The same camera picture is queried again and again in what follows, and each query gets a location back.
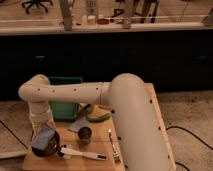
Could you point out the grey cloth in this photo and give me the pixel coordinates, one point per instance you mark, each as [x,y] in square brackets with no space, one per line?
[78,124]

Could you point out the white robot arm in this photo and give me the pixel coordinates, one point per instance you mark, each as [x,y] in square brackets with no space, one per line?
[124,93]

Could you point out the black office chair base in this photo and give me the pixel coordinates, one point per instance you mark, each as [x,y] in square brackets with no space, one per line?
[28,4]

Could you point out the grey blue sponge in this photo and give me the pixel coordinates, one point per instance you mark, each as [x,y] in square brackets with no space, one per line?
[43,138]

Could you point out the small metal cup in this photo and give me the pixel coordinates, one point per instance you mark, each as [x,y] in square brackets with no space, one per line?
[84,135]

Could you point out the white handled brush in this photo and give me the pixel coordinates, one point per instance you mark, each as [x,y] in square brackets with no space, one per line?
[91,155]

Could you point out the metal fork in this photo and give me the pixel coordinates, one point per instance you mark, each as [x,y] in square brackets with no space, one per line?
[116,155]

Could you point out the wooden table board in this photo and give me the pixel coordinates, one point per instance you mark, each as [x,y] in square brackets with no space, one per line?
[96,146]

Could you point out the green plastic bin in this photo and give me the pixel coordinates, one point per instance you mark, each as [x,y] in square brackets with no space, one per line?
[64,111]

